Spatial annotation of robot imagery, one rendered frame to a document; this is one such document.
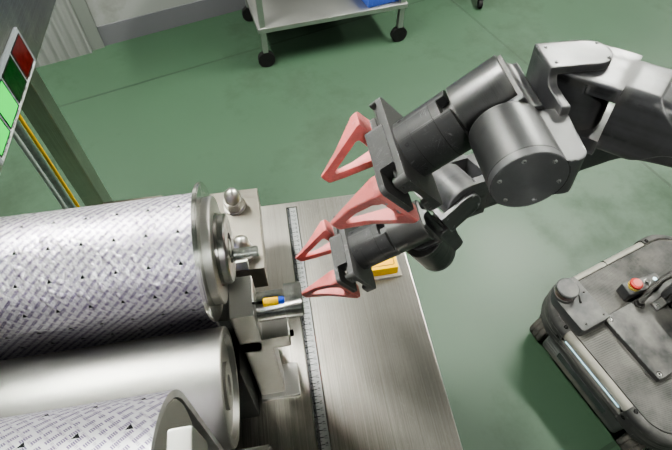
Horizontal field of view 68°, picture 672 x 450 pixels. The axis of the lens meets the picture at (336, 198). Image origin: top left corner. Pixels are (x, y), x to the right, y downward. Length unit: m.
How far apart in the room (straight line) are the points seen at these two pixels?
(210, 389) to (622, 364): 1.43
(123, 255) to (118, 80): 2.46
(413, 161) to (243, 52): 2.54
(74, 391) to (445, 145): 0.40
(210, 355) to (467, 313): 1.50
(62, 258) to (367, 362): 0.51
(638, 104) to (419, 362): 0.56
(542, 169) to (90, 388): 0.43
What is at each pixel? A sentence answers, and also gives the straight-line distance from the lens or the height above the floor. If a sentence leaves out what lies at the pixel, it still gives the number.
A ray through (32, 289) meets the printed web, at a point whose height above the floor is 1.29.
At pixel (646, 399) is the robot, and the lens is 1.76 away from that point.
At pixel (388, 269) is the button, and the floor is 0.92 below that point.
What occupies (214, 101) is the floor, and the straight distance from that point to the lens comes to 2.65.
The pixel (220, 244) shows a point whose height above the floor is 1.28.
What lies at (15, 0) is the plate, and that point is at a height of 1.24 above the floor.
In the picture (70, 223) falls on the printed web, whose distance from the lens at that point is 0.54.
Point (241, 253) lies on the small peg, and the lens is 0.56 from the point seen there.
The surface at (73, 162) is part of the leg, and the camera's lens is 1.62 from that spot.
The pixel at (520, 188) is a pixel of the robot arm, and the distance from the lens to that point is 0.39.
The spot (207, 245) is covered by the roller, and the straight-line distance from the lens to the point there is 0.49.
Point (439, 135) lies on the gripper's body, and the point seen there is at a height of 1.40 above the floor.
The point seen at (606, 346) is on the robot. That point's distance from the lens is 1.77.
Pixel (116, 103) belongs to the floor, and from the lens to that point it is 2.80.
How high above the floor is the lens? 1.70
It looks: 52 degrees down
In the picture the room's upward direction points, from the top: straight up
